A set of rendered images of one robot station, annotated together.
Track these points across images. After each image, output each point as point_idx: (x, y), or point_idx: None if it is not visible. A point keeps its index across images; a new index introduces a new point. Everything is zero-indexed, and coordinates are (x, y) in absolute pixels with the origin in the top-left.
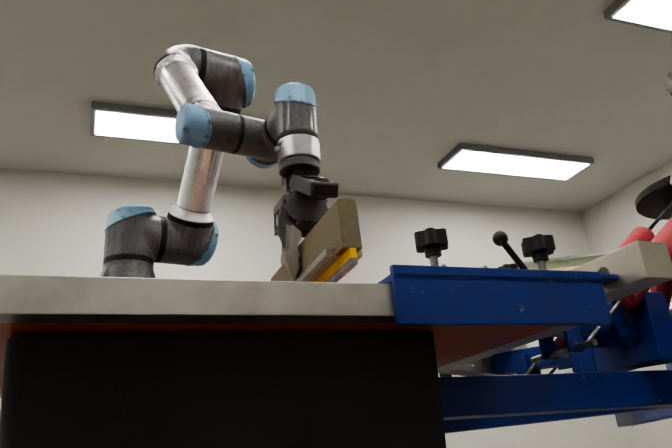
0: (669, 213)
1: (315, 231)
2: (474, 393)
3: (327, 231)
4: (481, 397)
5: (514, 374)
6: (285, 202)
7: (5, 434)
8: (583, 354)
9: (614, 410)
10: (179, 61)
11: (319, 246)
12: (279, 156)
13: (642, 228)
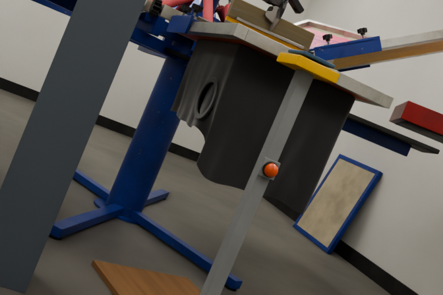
0: None
1: (293, 27)
2: None
3: (302, 37)
4: None
5: None
6: None
7: (343, 124)
8: (161, 22)
9: (147, 45)
10: None
11: (293, 35)
12: None
13: None
